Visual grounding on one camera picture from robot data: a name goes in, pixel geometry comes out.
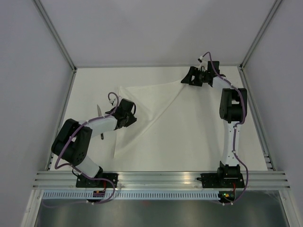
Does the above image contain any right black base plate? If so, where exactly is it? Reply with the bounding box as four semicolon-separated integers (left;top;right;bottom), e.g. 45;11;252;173
196;173;245;189

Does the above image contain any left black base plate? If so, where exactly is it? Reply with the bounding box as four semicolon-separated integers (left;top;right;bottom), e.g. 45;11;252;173
76;173;118;188

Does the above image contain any white cloth napkin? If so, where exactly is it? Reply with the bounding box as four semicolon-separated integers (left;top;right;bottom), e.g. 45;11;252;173
113;80;184;158

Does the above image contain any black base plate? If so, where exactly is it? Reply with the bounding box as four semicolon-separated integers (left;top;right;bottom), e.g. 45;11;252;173
196;173;245;189
76;173;118;188

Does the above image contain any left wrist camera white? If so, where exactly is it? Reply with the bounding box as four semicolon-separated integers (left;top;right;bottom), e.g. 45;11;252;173
109;96;122;106

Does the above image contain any left aluminium frame post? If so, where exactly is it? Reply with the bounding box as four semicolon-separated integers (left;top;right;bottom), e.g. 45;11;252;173
32;0;77;72

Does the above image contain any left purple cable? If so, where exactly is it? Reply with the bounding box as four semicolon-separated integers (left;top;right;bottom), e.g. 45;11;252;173
42;92;119;209

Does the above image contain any white slotted cable duct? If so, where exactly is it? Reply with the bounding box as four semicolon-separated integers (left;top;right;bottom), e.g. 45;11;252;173
43;190;219;201

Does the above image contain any right side aluminium rail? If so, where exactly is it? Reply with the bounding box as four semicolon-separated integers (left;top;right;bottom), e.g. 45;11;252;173
238;65;276;171

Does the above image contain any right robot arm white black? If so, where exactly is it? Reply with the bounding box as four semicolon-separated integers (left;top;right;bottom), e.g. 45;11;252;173
181;61;247;189

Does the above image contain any aluminium front rail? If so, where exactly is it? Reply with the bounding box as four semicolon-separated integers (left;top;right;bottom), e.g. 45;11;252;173
32;171;290;191

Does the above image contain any right aluminium frame post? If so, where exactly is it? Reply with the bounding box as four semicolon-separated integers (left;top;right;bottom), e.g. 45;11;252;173
239;0;284;70

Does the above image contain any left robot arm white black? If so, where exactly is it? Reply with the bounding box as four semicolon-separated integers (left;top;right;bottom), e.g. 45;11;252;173
51;98;137;187

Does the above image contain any silver table knife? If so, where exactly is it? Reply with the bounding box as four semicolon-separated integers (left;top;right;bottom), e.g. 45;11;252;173
97;105;104;140

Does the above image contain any aluminium frame post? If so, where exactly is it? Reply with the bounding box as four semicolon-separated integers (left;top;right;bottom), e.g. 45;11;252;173
32;0;77;72
239;0;284;70

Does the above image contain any left side aluminium rail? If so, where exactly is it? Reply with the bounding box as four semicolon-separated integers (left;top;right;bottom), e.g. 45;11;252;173
44;67;78;171

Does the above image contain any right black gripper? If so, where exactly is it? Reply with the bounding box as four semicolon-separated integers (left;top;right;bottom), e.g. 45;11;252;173
181;66;209;87

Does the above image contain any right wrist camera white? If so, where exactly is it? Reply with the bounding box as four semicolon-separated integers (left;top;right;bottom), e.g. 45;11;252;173
198;56;206;70

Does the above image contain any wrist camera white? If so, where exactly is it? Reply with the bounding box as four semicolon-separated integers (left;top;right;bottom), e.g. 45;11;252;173
198;56;206;70
109;96;122;106

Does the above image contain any aluminium rail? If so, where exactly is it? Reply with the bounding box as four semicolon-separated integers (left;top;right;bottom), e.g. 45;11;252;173
238;65;276;171
32;171;290;191
44;67;78;171

